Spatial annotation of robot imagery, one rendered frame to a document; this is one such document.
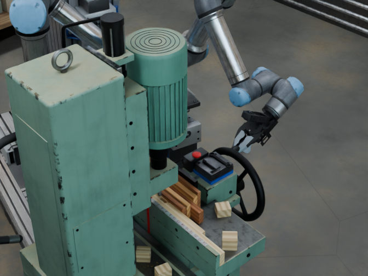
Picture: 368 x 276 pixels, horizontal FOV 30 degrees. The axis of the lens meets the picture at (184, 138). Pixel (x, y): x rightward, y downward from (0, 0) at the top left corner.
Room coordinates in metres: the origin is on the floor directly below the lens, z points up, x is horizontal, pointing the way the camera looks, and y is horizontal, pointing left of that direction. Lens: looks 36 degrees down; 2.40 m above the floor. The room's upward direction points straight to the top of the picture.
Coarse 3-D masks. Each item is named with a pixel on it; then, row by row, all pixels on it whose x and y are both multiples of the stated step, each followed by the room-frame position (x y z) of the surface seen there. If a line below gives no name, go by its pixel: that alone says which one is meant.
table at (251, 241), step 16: (208, 208) 1.66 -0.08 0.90; (160, 224) 1.59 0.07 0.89; (208, 224) 1.58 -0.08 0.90; (224, 224) 1.58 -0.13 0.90; (240, 224) 1.58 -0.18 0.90; (176, 240) 1.53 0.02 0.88; (240, 240) 1.51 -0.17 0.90; (256, 240) 1.51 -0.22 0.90; (192, 256) 1.47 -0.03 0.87; (240, 256) 1.46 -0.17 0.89; (208, 272) 1.42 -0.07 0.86; (224, 272) 1.42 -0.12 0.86
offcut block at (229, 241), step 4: (224, 232) 1.50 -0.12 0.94; (228, 232) 1.50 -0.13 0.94; (232, 232) 1.50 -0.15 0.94; (236, 232) 1.50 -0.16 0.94; (224, 236) 1.49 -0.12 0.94; (228, 236) 1.49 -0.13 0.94; (232, 236) 1.49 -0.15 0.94; (236, 236) 1.49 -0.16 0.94; (224, 240) 1.47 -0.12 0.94; (228, 240) 1.47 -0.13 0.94; (232, 240) 1.47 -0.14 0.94; (236, 240) 1.47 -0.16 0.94; (224, 244) 1.47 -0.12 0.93; (228, 244) 1.47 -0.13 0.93; (232, 244) 1.47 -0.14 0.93; (236, 244) 1.47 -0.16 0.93; (224, 248) 1.47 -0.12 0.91; (228, 248) 1.47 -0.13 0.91; (232, 248) 1.47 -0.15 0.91; (236, 248) 1.47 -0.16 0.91
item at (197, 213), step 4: (172, 188) 1.70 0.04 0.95; (176, 192) 1.68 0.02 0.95; (180, 192) 1.68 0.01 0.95; (180, 196) 1.66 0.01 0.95; (184, 196) 1.66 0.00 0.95; (188, 200) 1.64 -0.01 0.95; (192, 204) 1.62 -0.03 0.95; (192, 208) 1.61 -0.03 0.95; (196, 208) 1.61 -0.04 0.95; (200, 208) 1.61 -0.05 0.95; (192, 212) 1.61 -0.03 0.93; (196, 212) 1.59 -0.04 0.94; (200, 212) 1.59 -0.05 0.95; (192, 216) 1.61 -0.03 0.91; (196, 216) 1.59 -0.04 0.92; (200, 216) 1.59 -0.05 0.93; (196, 220) 1.59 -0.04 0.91; (200, 220) 1.59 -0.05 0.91
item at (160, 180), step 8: (168, 160) 1.69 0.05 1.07; (152, 168) 1.65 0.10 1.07; (168, 168) 1.65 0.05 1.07; (176, 168) 1.67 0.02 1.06; (152, 176) 1.61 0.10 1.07; (160, 176) 1.63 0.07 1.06; (168, 176) 1.64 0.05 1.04; (176, 176) 1.67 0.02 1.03; (152, 184) 1.60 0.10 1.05; (160, 184) 1.62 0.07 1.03; (168, 184) 1.64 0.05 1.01; (152, 192) 1.60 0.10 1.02
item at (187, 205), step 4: (168, 188) 1.69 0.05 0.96; (168, 192) 1.68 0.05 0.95; (172, 192) 1.67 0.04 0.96; (172, 196) 1.66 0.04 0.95; (176, 196) 1.65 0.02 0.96; (180, 200) 1.63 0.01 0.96; (184, 200) 1.63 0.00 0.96; (184, 204) 1.62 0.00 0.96; (188, 204) 1.61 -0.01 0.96; (188, 208) 1.61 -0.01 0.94; (188, 212) 1.61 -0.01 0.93; (188, 216) 1.61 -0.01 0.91
